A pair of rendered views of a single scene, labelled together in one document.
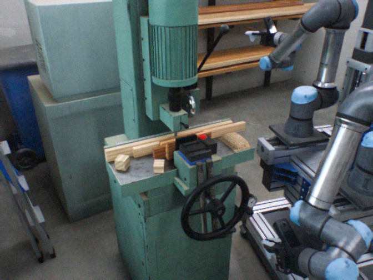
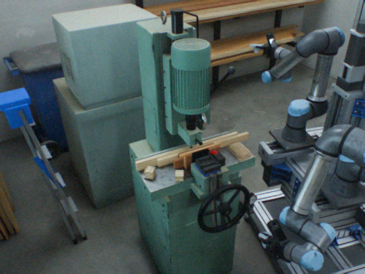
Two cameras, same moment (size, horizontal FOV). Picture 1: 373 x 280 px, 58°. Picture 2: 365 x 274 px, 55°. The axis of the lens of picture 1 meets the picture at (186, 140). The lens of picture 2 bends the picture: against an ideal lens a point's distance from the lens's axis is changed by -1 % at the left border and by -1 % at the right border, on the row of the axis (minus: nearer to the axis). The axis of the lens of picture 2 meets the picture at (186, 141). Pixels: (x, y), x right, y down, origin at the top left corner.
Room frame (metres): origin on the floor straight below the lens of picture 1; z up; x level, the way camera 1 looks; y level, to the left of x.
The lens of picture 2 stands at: (-0.23, 0.05, 2.01)
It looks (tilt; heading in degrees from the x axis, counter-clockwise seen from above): 34 degrees down; 1
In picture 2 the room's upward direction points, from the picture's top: 1 degrees counter-clockwise
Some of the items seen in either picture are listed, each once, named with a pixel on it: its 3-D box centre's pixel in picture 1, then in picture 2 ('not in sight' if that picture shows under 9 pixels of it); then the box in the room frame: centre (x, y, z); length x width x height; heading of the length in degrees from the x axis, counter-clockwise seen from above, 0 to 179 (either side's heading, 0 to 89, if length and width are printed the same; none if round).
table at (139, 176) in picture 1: (187, 164); (201, 171); (1.17, 0.00, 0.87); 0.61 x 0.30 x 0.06; 117
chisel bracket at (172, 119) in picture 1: (174, 118); (189, 134); (1.29, 0.05, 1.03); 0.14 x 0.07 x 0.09; 27
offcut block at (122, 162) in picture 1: (122, 162); (150, 172); (1.11, 0.25, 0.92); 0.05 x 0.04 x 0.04; 165
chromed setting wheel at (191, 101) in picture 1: (187, 105); (200, 119); (1.44, -0.01, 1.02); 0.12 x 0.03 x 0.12; 27
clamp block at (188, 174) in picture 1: (197, 164); (209, 174); (1.10, -0.04, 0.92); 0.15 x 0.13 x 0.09; 117
